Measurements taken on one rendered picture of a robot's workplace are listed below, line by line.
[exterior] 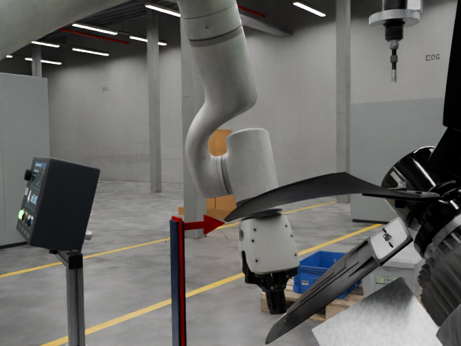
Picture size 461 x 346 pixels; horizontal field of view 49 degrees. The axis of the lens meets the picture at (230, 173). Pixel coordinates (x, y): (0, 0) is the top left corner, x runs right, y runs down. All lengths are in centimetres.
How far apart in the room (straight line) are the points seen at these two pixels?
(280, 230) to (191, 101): 611
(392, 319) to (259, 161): 35
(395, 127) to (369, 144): 49
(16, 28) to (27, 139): 671
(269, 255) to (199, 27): 40
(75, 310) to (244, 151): 50
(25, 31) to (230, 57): 37
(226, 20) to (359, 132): 768
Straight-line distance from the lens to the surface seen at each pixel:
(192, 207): 700
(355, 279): 83
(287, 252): 92
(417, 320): 75
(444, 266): 74
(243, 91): 84
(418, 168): 82
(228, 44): 81
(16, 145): 714
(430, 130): 808
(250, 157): 91
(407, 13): 78
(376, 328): 75
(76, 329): 115
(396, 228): 88
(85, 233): 115
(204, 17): 80
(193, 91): 695
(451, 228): 77
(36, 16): 55
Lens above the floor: 127
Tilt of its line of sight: 3 degrees down
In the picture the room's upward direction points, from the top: 1 degrees counter-clockwise
